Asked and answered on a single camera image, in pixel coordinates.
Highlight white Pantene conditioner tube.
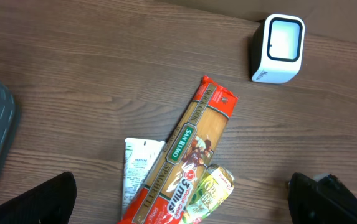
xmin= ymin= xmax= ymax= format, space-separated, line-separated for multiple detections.
xmin=121 ymin=138 xmax=165 ymax=217

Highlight white barcode scanner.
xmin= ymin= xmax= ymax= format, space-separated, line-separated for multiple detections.
xmin=250 ymin=14 xmax=305 ymax=84

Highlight green yellow snack packet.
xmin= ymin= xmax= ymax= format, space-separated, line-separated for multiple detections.
xmin=179 ymin=164 xmax=235 ymax=224

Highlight red spaghetti packet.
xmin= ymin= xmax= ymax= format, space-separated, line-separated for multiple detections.
xmin=121 ymin=76 xmax=238 ymax=223

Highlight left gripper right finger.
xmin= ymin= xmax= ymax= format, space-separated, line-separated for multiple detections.
xmin=288 ymin=172 xmax=357 ymax=224

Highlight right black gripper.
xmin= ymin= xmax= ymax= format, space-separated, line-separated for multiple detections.
xmin=313 ymin=170 xmax=357 ymax=215

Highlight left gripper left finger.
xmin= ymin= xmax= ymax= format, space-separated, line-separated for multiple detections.
xmin=0 ymin=172 xmax=77 ymax=224

